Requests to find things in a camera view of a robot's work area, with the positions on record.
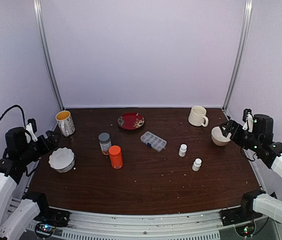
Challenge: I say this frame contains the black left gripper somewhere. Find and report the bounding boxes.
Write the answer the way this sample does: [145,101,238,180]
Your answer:
[19,130,61,165]

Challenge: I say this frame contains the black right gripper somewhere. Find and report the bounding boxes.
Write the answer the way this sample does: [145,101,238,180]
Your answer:
[219,120,261,153]

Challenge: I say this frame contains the grey lid pill bottle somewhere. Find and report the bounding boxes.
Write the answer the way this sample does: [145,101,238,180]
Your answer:
[98,132,112,156]

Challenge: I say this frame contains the orange pill bottle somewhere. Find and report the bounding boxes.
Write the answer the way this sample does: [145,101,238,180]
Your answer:
[109,145,123,169]

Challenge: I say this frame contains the clear plastic pill organizer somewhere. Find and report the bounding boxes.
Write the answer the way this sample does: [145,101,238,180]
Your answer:
[140,131,167,152]

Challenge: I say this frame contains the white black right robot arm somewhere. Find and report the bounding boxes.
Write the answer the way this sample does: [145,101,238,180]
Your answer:
[219,108,282,224]

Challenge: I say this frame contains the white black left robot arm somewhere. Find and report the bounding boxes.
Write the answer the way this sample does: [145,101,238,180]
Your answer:
[0,127,60,240]

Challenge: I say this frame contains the small white bowl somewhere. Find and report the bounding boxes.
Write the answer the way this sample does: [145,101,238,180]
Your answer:
[211,126,231,147]

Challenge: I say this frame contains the yellow interior patterned mug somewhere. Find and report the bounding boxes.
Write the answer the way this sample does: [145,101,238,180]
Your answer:
[55,110,75,137]

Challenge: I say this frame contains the white scalloped bowl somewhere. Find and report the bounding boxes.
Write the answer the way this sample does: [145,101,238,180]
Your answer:
[48,147,75,173]

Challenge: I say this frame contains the cream ribbed mug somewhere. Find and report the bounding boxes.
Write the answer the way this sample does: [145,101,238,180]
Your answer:
[188,105,209,127]

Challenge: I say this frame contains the white pill bottle near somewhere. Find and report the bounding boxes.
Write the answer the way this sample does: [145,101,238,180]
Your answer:
[192,158,202,172]

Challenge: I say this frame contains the white pill bottle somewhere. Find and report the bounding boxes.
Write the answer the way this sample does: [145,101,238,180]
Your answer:
[179,143,187,157]
[192,158,202,172]

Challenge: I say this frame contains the white pill bottle far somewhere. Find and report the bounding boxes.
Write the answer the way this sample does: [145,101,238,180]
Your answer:
[179,143,187,157]

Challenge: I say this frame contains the red floral plate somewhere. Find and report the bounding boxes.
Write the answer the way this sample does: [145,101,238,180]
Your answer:
[117,112,145,130]

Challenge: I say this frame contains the right aluminium frame post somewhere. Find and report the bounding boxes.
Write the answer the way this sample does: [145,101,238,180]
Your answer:
[222,0,254,115]

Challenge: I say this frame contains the aluminium frame post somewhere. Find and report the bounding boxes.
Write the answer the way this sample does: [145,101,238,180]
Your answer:
[222,0,254,115]
[33,0,65,110]

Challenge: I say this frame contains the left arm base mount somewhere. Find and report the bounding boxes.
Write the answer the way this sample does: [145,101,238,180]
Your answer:
[34,208,70,239]

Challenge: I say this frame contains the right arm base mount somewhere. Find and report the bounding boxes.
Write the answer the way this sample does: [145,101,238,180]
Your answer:
[219,206,263,239]

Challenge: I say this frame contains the left aluminium frame post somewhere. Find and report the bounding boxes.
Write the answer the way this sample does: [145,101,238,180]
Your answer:
[33,0,65,110]

